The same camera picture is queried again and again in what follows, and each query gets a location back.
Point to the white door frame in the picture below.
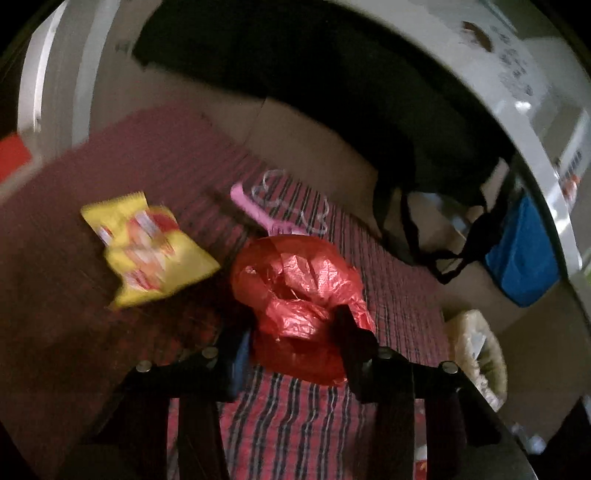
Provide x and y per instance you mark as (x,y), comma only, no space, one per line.
(60,69)

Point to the blue bag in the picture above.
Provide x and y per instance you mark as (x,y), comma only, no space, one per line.
(524,258)

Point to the yellow snack packet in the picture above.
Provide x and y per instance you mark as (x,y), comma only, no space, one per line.
(147,249)

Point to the wall poster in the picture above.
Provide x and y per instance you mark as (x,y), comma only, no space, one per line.
(505,55)

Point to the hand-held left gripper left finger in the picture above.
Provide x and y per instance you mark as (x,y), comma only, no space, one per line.
(240,364)

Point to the red striped blanket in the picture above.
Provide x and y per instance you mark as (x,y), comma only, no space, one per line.
(300,415)

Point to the pink clothes hanger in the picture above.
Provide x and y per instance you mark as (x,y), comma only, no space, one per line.
(258,210)

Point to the red flat box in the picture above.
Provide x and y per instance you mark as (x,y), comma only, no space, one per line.
(13,157)

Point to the red plastic bag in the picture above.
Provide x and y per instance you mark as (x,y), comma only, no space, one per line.
(295,295)

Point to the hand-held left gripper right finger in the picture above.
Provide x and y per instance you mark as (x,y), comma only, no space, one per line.
(345,334)

